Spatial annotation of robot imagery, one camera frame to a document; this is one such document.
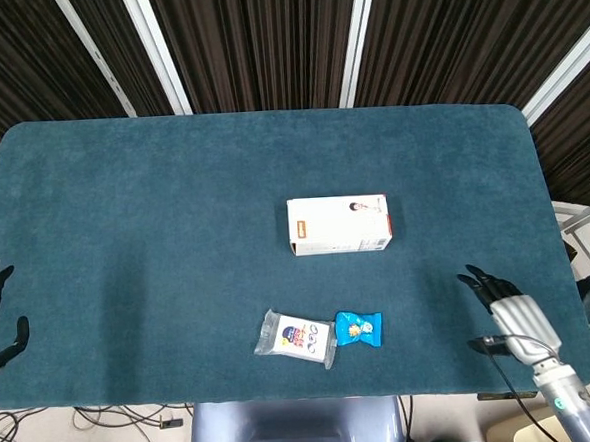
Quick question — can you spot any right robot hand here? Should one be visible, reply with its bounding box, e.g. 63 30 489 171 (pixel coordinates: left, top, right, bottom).
456 258 565 371

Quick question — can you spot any metal rack frame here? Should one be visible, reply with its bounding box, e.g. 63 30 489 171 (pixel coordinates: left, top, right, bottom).
551 198 590 277

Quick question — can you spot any floor cable bundle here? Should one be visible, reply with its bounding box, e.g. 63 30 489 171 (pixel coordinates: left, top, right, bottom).
0 398 189 442

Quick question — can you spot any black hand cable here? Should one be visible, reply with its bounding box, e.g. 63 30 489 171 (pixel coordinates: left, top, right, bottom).
483 331 573 442

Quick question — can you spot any teal table mat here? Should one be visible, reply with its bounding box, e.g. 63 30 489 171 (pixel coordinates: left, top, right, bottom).
0 87 590 423

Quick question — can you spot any clear snack packet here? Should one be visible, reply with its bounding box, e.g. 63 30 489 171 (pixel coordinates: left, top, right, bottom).
250 305 339 376

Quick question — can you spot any blue snack packet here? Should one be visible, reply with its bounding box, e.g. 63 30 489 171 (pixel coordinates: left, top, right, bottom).
333 308 386 352

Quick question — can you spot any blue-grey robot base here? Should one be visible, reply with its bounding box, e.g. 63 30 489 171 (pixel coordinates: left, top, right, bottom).
185 391 408 442

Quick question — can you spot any white cardboard box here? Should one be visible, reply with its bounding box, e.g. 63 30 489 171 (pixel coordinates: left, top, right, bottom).
286 191 395 258

